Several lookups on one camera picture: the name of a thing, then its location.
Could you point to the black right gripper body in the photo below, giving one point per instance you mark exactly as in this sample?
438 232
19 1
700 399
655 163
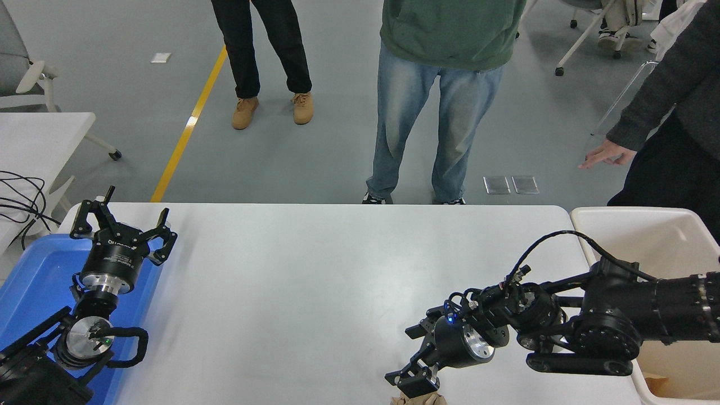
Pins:
450 346

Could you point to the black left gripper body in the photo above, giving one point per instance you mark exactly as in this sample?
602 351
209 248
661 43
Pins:
115 259

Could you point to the person's hand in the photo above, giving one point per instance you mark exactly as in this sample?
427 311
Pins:
610 154

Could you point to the crumpled tan paper ball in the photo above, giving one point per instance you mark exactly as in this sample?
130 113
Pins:
436 400

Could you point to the blue plastic tray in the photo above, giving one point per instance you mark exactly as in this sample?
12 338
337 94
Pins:
39 270

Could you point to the white side table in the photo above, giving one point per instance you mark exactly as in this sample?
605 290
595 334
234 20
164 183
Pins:
34 140

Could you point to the clear floor plate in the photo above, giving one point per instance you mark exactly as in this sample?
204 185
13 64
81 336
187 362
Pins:
496 185
525 184

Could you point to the white floor patch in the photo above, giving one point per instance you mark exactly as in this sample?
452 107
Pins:
161 57

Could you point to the grey office chair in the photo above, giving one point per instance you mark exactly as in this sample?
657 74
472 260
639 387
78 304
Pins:
11 50

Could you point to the person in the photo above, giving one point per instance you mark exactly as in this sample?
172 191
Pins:
680 112
672 28
450 34
247 45

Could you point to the brown cardboard piece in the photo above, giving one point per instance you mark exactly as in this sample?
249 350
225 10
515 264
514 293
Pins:
659 384

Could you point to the large pale plastic bin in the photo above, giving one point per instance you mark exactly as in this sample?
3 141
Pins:
647 236

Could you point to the white chair metal legs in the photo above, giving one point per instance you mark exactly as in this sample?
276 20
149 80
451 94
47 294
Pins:
624 95

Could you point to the white wheeled chair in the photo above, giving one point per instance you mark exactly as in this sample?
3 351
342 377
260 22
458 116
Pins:
585 36

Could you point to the beige jacket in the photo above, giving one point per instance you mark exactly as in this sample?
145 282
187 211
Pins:
621 12

